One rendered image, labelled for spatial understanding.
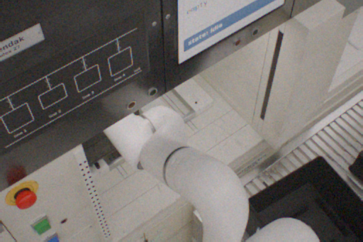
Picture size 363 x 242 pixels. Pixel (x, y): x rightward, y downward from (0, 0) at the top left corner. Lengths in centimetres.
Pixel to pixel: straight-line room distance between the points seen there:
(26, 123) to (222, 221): 36
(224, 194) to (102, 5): 35
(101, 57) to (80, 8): 12
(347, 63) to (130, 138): 97
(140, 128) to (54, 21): 48
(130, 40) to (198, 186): 27
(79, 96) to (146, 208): 68
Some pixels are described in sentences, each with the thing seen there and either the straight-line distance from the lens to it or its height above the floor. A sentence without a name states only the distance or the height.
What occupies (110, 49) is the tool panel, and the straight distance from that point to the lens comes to 82.
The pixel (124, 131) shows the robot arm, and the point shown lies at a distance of 114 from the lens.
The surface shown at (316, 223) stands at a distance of 161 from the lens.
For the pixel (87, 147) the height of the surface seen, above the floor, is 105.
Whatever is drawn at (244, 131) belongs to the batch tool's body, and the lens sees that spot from 160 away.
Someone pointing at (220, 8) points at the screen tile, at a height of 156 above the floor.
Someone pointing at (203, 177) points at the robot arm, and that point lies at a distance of 83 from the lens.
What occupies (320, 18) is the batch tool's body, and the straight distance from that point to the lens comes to 120.
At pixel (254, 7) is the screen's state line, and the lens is 103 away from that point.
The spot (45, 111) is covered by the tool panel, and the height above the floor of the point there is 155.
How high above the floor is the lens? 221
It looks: 54 degrees down
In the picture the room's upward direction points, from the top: straight up
